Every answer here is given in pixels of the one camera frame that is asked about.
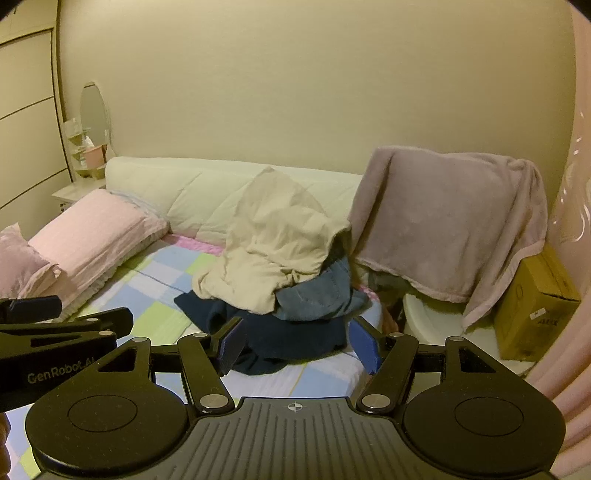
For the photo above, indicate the mauve fleece blanket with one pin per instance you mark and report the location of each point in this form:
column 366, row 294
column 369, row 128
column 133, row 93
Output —
column 443, row 221

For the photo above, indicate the beige garment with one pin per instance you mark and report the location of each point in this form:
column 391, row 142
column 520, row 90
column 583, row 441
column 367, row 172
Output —
column 277, row 240

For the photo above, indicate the pink curtain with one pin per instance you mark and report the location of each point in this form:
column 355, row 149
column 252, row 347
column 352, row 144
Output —
column 572, row 230

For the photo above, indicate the blue jeans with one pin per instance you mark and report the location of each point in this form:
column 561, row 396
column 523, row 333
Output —
column 318, row 295

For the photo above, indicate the white padded headboard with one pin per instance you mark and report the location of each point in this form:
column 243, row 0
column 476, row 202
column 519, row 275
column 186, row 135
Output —
column 161, row 184

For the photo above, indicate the white dresser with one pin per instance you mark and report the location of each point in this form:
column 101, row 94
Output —
column 76, row 191

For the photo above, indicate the bed with checkered sheet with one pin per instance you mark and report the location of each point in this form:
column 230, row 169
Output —
column 152, row 286

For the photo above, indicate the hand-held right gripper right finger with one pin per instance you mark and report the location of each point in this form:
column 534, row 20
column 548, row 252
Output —
column 364, row 346

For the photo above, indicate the oval mirror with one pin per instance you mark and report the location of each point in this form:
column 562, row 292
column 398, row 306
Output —
column 94, row 115

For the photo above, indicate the yellow cardboard box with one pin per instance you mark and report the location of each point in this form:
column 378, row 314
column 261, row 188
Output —
column 531, row 304

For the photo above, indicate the navy garment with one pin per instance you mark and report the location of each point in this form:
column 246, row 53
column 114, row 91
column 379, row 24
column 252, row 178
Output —
column 295, row 339

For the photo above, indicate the clear glass stand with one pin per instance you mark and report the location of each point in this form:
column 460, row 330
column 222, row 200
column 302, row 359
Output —
column 74, row 134

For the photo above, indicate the pink box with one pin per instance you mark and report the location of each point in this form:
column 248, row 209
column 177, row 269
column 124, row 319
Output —
column 94, row 157

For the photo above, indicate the white round stool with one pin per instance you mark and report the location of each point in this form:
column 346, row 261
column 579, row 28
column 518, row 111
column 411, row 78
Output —
column 434, row 318

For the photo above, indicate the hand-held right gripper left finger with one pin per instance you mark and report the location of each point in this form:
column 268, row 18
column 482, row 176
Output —
column 233, row 344

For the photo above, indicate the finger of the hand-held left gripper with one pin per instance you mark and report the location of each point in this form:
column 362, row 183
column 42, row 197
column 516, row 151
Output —
column 32, row 309
column 92, row 325

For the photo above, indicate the beige wardrobe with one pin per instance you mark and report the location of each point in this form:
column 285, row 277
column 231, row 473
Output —
column 27, row 115

